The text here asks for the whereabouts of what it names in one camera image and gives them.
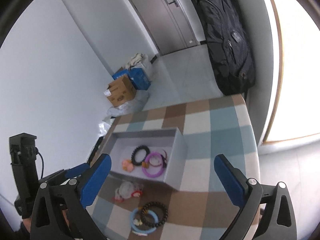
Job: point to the blue cardboard box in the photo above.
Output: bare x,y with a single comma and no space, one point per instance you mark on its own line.
137,76

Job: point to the grey open gift box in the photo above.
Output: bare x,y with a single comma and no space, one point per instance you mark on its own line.
154,156

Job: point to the brown cardboard box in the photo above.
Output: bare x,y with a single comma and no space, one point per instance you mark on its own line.
120,91

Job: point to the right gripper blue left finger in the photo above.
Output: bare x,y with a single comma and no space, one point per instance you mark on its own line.
93,178

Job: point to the black backpack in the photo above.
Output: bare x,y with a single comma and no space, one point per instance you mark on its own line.
228,47

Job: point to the white plastic bags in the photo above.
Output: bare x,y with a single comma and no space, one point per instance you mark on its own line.
132,106

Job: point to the white tote bag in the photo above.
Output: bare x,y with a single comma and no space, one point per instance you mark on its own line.
141,61

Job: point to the red white charm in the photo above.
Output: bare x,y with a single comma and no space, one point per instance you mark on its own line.
136,193

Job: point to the person's left hand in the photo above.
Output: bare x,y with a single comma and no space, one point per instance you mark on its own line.
27,222

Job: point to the grey door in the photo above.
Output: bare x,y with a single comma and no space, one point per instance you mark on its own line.
166,23

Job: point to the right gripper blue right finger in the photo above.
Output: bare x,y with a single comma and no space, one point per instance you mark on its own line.
232,179

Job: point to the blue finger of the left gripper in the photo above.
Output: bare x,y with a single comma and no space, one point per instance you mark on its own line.
76,171

